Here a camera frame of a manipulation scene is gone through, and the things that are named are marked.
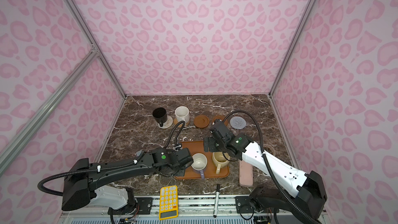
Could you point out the white tape roll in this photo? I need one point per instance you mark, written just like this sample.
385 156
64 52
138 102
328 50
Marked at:
270 149

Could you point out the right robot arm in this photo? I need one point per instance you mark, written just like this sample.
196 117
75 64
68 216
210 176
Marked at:
303 194

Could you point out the pink case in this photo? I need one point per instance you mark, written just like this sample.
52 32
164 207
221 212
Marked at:
245 174

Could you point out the yellow calculator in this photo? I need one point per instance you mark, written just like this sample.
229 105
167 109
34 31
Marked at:
168 207

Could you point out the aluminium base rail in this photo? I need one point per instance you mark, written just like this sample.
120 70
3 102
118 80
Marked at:
192 209

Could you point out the brown wooden coaster right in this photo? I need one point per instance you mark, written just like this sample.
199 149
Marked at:
220 117

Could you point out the white speckled mug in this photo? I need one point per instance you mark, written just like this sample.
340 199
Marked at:
182 114

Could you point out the cream yellow mug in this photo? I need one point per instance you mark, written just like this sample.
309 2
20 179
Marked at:
220 160

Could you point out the lilac mug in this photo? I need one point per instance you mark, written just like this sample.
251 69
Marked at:
199 164

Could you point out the white woven coaster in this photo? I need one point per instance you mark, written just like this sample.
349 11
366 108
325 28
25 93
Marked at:
167 124

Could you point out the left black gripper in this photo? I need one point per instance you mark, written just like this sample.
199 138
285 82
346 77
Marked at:
182 173

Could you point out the blue grey stapler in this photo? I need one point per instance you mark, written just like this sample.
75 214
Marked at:
140 154

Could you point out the brown wooden coaster left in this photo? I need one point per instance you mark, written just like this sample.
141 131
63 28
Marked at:
201 121

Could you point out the grey woven coaster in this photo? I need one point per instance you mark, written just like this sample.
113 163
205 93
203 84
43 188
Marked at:
238 123

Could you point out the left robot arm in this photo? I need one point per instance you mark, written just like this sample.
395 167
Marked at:
86 181

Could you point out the black marker pen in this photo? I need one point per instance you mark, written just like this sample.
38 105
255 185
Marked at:
217 193

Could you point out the black cup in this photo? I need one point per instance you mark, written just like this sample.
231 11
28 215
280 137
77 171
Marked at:
160 115

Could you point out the brown wooden coaster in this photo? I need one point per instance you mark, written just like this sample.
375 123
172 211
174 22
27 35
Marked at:
201 121
220 117

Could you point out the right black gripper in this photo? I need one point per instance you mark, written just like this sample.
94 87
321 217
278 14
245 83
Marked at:
211 148

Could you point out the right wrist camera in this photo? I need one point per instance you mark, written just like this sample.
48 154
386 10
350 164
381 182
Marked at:
220 131

